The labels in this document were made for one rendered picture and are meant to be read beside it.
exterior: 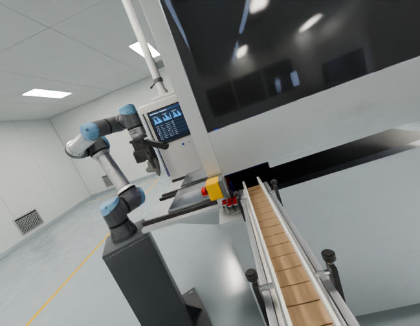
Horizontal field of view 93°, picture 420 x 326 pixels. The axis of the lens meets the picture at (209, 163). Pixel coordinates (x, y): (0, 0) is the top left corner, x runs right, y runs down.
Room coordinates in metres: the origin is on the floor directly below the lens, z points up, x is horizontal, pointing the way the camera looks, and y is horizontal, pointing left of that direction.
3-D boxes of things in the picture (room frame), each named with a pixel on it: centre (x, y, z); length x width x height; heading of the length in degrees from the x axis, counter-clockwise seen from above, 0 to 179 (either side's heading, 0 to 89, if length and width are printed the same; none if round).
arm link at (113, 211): (1.12, 0.62, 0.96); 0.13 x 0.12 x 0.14; 140
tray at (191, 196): (1.03, 0.09, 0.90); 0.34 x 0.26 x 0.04; 82
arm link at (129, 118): (0.99, 0.27, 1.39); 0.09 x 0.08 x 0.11; 50
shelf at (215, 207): (1.21, 0.14, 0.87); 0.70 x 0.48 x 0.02; 172
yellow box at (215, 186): (0.77, 0.01, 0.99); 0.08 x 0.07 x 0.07; 82
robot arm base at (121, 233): (1.12, 0.63, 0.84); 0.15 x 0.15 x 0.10
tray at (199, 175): (1.37, 0.04, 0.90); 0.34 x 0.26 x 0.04; 82
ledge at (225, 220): (0.75, -0.03, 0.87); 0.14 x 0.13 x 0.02; 82
